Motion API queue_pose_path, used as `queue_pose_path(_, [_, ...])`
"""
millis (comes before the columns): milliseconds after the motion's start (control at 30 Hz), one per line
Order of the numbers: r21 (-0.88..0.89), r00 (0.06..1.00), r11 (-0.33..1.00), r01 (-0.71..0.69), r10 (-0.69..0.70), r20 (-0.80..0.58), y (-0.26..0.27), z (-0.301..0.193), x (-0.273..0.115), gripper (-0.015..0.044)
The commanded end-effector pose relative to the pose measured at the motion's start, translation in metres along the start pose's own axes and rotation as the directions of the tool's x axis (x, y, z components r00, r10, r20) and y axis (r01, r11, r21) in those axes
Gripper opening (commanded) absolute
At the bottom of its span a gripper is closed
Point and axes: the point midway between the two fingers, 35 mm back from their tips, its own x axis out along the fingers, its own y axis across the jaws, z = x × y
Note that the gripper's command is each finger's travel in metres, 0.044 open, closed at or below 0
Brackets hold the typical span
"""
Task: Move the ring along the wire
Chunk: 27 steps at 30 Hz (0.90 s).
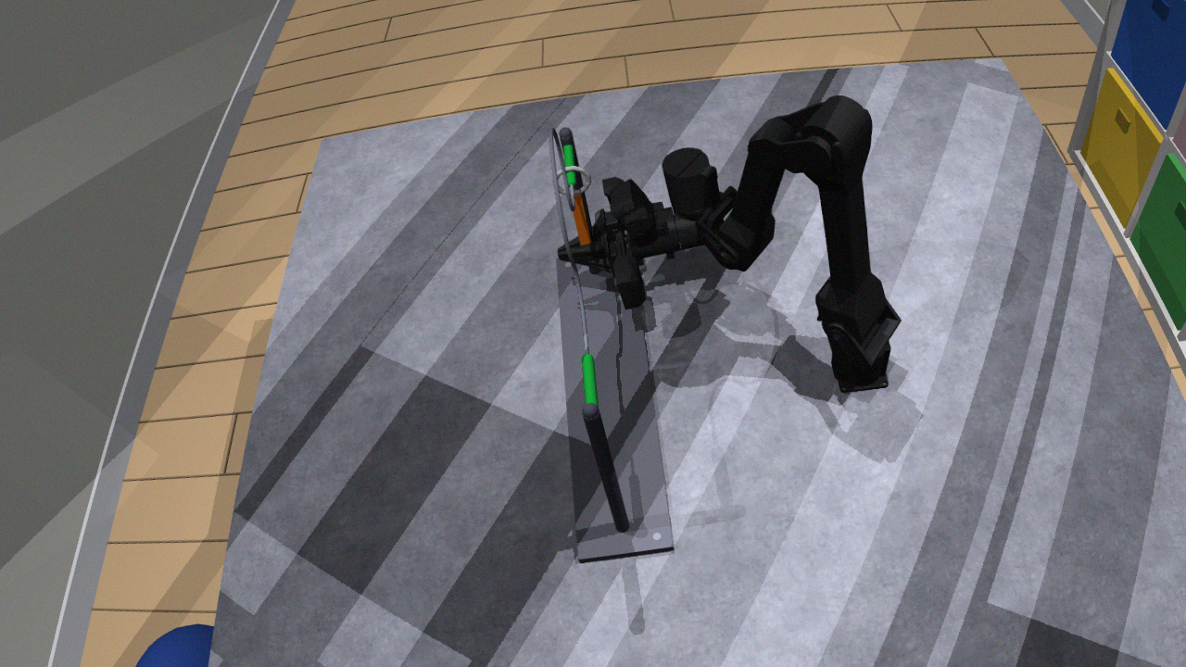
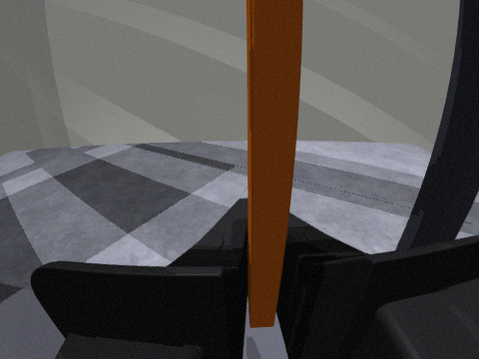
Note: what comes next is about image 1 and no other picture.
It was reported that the grey ring with orange handle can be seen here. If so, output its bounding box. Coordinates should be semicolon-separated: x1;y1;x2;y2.
565;166;592;244

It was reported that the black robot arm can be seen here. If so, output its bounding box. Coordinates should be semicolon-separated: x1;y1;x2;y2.
608;95;901;393

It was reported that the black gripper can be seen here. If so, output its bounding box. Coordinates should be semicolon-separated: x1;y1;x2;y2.
569;177;681;309

